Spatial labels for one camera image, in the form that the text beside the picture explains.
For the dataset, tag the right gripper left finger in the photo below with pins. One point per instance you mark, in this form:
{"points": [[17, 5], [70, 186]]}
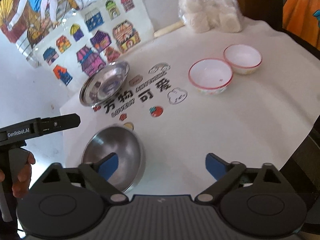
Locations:
{"points": [[96, 176]]}

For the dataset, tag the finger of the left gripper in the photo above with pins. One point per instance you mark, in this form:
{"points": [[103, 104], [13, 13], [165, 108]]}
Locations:
{"points": [[60, 123]]}

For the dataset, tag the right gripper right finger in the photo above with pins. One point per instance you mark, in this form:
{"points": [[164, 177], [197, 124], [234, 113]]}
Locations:
{"points": [[226, 176]]}

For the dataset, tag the deep steel bowl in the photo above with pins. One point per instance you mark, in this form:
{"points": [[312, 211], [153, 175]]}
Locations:
{"points": [[129, 149]]}

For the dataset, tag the steel plate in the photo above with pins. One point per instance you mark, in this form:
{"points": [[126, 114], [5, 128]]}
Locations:
{"points": [[104, 84]]}

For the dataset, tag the white ceramic bowl front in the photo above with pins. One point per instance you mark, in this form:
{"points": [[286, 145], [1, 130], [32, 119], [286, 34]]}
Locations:
{"points": [[210, 76]]}

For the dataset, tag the white ceramic bowl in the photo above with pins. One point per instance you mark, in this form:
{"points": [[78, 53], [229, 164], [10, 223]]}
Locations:
{"points": [[242, 58], [210, 76]]}

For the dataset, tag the white ceramic bowl back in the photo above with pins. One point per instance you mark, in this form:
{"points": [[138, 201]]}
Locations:
{"points": [[242, 58]]}

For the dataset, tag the person's left hand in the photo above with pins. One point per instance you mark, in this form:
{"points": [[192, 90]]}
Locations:
{"points": [[21, 187]]}

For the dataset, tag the white printed tablecloth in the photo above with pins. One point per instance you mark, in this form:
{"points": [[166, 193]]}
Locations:
{"points": [[260, 118]]}

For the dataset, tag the houses drawing paper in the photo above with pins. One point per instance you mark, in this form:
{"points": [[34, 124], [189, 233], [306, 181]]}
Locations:
{"points": [[93, 37]]}

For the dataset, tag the boy with fan drawing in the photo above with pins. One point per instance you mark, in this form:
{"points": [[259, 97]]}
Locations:
{"points": [[27, 22]]}

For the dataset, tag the wooden rolling pin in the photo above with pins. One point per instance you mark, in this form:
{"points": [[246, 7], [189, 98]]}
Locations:
{"points": [[168, 29]]}

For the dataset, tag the plastic bag of buns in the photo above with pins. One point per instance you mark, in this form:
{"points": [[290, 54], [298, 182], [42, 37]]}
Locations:
{"points": [[204, 15]]}

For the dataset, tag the orange dress woman painting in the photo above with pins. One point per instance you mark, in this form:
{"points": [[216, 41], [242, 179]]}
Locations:
{"points": [[301, 18]]}

